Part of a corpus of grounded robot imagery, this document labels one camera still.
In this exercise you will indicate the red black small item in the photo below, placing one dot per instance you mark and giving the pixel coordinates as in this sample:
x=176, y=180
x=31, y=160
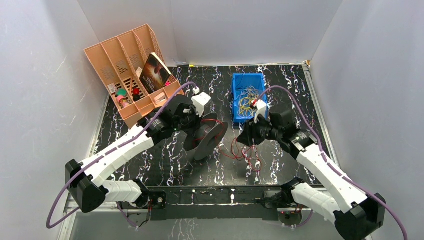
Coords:
x=136, y=94

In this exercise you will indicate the grey perforated cable spool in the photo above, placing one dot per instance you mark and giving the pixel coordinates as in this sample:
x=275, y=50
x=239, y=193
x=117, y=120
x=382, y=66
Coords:
x=207, y=137

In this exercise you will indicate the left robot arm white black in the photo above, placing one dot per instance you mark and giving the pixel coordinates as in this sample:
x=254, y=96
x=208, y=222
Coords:
x=87, y=181

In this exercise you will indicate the green tape roll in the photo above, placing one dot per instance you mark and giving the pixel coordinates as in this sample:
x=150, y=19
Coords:
x=121, y=92

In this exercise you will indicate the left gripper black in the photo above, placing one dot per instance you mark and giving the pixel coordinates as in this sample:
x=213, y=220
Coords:
x=197, y=120

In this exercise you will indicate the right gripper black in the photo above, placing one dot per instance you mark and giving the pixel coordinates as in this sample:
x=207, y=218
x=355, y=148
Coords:
x=250, y=132

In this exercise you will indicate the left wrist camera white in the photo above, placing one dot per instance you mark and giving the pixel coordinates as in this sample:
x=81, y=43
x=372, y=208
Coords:
x=200, y=100

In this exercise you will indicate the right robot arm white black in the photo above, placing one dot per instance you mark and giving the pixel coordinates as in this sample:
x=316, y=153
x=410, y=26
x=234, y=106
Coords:
x=354, y=213

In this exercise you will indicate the blue plastic bin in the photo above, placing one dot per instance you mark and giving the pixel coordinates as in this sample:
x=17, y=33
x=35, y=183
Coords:
x=245, y=88

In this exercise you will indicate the orange file organizer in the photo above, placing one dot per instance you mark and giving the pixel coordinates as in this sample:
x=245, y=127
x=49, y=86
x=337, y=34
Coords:
x=118, y=61

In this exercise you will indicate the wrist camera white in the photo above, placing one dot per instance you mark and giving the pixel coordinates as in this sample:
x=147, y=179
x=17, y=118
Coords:
x=260, y=110
x=200, y=100

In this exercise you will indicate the brown book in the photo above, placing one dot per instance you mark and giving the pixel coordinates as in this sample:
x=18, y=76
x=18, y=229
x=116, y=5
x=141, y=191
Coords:
x=155, y=74

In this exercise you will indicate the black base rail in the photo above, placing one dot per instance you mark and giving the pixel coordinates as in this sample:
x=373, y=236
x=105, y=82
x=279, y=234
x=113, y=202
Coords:
x=219, y=202

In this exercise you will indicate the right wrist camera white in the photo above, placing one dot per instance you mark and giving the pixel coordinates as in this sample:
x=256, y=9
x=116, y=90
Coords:
x=260, y=110

